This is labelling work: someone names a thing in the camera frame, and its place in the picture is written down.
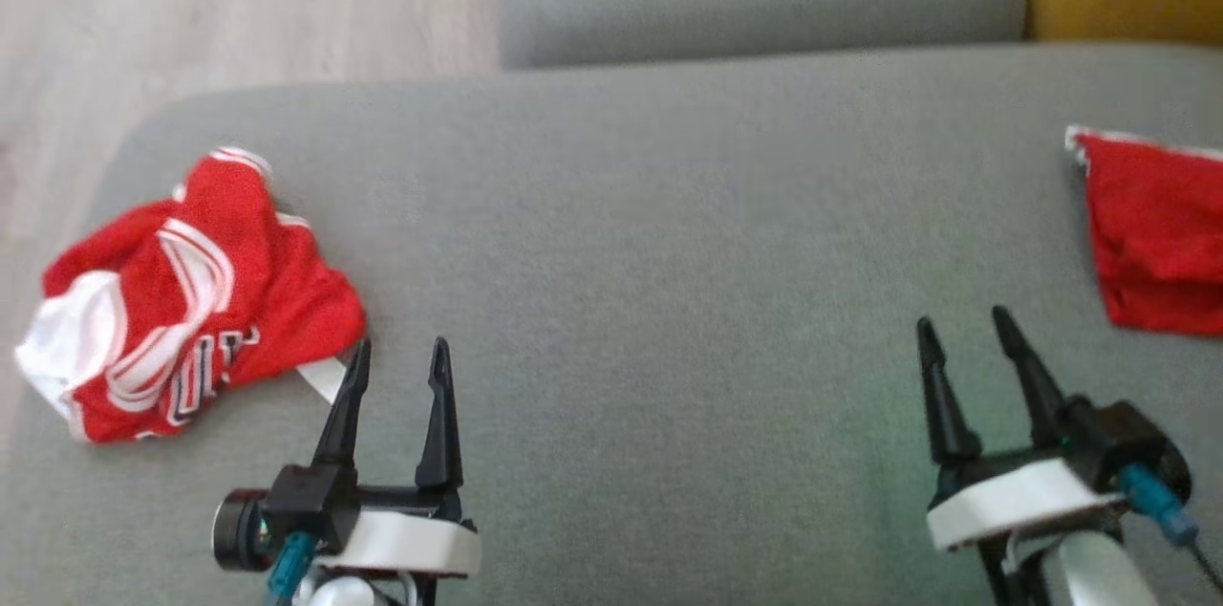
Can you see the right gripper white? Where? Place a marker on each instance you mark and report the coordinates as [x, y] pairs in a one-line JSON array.
[[1013, 501]]

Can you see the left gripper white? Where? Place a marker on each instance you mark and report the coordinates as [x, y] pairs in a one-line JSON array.
[[411, 539]]

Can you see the red white basketball jersey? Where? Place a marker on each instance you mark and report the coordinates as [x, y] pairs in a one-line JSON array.
[[239, 291]]

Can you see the red white striped shorts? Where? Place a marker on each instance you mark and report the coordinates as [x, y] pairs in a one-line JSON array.
[[1161, 224]]

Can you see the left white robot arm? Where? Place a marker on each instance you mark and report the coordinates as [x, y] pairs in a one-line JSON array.
[[349, 592]]

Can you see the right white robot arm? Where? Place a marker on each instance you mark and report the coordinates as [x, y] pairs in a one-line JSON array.
[[1080, 573]]

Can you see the grey fabric sofa seat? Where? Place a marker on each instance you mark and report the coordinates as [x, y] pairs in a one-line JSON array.
[[669, 281]]

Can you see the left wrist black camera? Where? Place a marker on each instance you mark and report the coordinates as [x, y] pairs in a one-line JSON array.
[[287, 515]]

